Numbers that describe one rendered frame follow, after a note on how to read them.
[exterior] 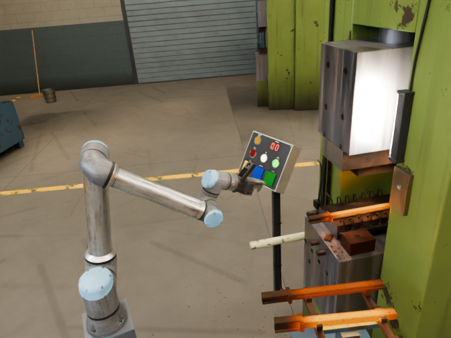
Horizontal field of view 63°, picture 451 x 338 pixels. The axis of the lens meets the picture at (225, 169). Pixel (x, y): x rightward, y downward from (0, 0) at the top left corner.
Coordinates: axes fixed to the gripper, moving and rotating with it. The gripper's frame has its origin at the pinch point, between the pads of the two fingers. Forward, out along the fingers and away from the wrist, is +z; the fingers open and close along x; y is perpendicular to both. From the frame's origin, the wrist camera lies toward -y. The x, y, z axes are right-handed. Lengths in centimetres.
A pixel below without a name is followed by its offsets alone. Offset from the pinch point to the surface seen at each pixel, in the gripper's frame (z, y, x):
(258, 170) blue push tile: 9.9, -1.2, -17.9
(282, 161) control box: 12.3, -12.2, -4.3
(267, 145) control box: 11.8, -16.9, -19.5
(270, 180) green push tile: 10.4, 0.4, -5.8
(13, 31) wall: -47, -13, -899
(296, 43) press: 287, -141, -329
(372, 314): -21, 13, 89
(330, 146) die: -3.1, -30.9, 35.5
